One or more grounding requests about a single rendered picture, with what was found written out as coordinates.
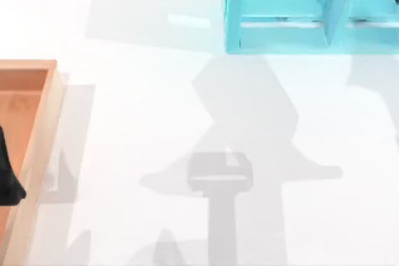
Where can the shallow salmon-coloured box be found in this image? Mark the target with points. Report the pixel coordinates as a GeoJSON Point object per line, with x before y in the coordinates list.
{"type": "Point", "coordinates": [34, 116]}

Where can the light blue rack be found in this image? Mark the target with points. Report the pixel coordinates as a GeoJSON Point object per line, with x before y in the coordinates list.
{"type": "Point", "coordinates": [280, 4]}

